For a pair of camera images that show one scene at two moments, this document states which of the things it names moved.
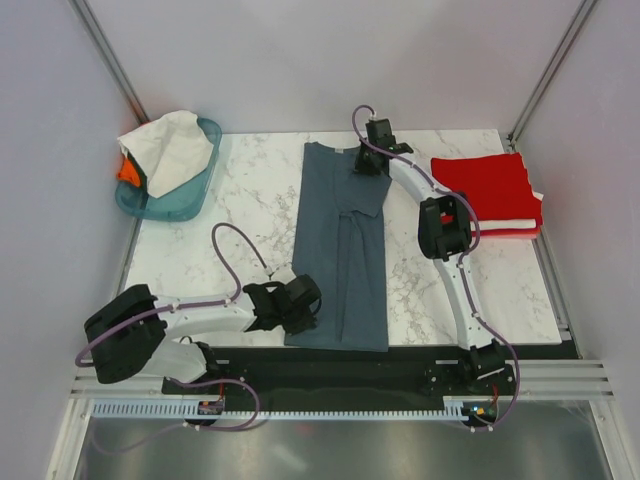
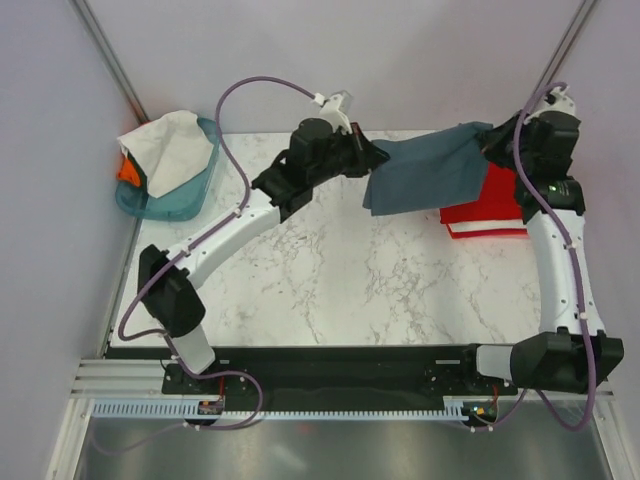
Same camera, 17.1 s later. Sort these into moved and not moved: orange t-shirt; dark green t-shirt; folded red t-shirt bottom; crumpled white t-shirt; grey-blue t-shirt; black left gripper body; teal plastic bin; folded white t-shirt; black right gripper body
Moved: grey-blue t-shirt; black right gripper body; black left gripper body
Not moved: orange t-shirt; folded red t-shirt bottom; teal plastic bin; folded white t-shirt; dark green t-shirt; crumpled white t-shirt
